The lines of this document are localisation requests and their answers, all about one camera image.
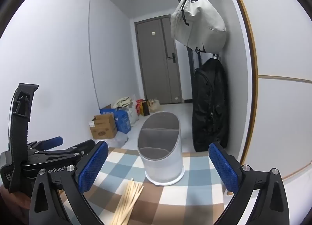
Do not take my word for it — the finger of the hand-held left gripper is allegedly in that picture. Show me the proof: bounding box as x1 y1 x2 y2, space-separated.
36 139 96 160
28 136 64 151

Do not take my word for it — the cream cloth bag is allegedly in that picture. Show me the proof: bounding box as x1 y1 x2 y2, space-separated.
114 96 133 109

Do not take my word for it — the black yellow paper bag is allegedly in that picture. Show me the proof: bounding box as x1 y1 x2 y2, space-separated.
141 100 151 116

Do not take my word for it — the white grey utensil holder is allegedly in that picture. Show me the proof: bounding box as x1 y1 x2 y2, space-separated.
137 112 186 186

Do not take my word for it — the white plastic bag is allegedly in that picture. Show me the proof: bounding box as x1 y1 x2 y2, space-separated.
127 94 140 125

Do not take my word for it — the clear plastic bag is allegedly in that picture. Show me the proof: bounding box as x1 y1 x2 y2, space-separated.
97 132 129 149

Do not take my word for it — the pile of wooden chopsticks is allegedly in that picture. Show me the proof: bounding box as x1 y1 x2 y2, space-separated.
111 178 144 225

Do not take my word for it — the beige plastic bag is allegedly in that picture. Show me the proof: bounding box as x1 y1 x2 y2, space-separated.
149 98 161 113

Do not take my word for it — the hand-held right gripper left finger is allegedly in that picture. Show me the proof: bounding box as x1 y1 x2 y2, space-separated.
29 141 109 225

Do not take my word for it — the grey sling bag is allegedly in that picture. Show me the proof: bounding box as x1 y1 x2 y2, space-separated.
170 0 227 54

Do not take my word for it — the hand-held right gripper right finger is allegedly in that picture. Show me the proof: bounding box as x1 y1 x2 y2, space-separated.
208 142 289 225

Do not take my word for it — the blue cardboard box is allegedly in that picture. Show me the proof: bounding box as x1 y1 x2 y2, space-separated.
100 108 132 134

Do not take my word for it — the brown cardboard box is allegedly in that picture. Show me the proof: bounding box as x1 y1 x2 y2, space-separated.
89 114 118 140

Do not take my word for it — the white wood-trimmed cabinet panel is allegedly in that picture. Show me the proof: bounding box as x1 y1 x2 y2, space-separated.
218 0 312 196

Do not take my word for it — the blue brown checked tablecloth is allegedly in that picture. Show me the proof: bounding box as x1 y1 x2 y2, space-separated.
58 146 234 225

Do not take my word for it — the black backpack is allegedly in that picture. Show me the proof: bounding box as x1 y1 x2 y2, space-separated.
191 57 228 152

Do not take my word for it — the grey door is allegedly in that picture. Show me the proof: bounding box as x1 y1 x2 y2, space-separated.
135 14 183 105

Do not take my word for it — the person's left hand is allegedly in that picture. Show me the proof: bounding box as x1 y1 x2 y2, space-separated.
0 185 32 225

